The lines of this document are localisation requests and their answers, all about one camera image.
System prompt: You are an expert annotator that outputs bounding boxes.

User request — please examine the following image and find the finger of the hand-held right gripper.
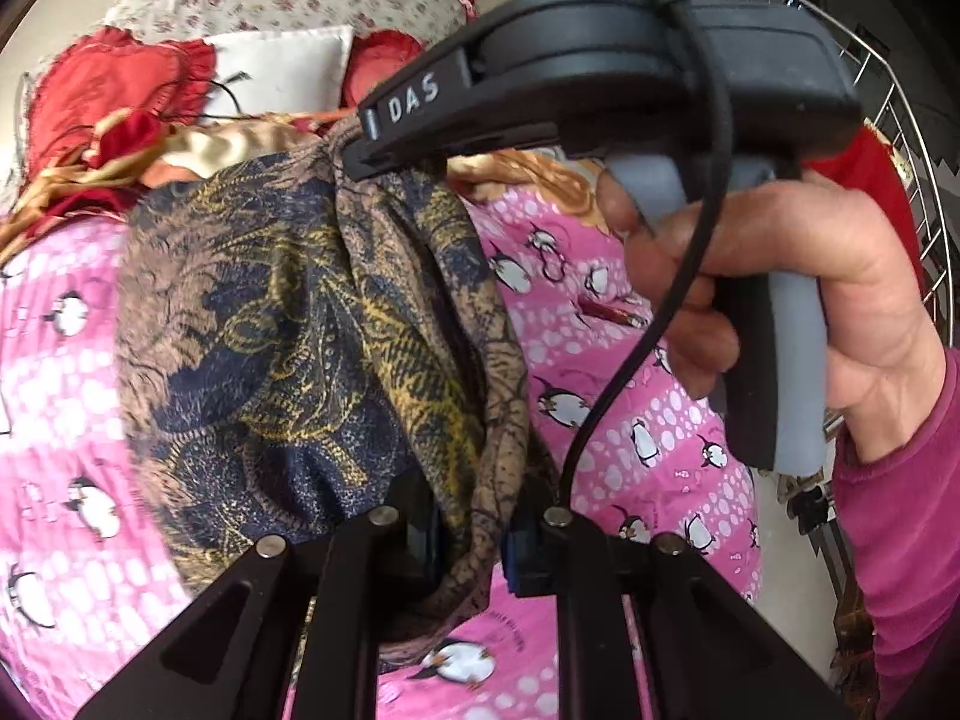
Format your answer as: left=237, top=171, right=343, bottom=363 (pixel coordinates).
left=341, top=43, right=572, bottom=182

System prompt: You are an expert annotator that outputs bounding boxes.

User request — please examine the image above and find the small red pillow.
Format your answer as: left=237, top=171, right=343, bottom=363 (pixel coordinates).
left=341, top=30, right=425, bottom=110

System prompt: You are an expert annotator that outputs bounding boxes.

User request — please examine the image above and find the person's right forearm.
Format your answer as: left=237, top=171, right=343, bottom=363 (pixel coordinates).
left=831, top=345, right=960, bottom=720

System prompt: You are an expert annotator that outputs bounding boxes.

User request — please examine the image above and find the person's right hand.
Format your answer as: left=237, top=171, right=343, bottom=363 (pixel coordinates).
left=598, top=165, right=947, bottom=467

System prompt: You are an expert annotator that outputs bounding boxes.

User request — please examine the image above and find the red pen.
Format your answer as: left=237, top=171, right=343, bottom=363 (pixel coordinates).
left=576, top=298, right=650, bottom=329

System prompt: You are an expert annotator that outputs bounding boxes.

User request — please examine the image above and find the brown blue paisley garment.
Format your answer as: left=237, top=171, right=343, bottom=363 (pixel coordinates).
left=116, top=109, right=535, bottom=635

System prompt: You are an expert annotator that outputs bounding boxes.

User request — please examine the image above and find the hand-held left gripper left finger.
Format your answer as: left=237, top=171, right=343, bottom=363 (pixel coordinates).
left=75, top=471, right=445, bottom=720

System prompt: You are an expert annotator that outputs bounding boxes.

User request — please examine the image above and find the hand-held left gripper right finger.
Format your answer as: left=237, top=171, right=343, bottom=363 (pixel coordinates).
left=502, top=474, right=856, bottom=720

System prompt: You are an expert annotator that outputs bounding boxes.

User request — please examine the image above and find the metal wire rack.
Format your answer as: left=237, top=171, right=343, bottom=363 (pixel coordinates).
left=716, top=0, right=960, bottom=332

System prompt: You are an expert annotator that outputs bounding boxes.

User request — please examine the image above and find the red cloth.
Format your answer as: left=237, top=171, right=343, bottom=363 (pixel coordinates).
left=806, top=126, right=928, bottom=272

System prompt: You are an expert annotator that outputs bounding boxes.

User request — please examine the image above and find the white pillow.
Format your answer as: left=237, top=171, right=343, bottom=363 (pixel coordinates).
left=201, top=24, right=356, bottom=118

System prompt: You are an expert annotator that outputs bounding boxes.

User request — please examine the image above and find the pink penguin print blanket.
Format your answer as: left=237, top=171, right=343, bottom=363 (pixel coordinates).
left=0, top=187, right=767, bottom=720

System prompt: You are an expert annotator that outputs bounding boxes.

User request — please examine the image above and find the red gold floral blanket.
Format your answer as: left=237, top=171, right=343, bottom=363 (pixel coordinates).
left=0, top=109, right=610, bottom=257

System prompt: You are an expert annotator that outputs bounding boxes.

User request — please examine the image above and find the red ruffled pillow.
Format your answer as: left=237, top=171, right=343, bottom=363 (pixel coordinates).
left=26, top=26, right=220, bottom=175

